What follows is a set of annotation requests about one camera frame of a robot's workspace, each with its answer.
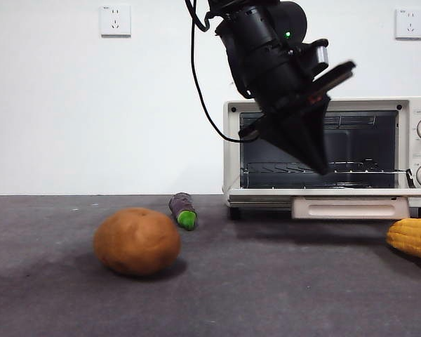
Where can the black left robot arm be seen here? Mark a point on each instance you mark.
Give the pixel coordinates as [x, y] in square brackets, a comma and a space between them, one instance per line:
[259, 52]

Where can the white wall socket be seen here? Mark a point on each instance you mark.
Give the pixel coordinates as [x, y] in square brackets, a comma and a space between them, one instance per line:
[409, 24]
[115, 21]

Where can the grey-green glass oven door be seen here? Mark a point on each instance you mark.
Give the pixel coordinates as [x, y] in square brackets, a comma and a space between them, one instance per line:
[351, 209]

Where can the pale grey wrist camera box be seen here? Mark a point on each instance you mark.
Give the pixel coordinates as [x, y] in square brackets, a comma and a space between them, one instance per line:
[321, 54]

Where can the brown potato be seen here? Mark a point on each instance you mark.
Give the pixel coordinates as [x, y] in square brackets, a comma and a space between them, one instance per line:
[137, 242]

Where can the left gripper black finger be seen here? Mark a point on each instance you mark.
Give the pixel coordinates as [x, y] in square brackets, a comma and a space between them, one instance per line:
[321, 133]
[294, 140]

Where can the yellow corn cob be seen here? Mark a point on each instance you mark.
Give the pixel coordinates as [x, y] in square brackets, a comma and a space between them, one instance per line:
[412, 238]

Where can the cream toaster oven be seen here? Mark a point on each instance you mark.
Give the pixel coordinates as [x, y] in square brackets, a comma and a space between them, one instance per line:
[231, 158]

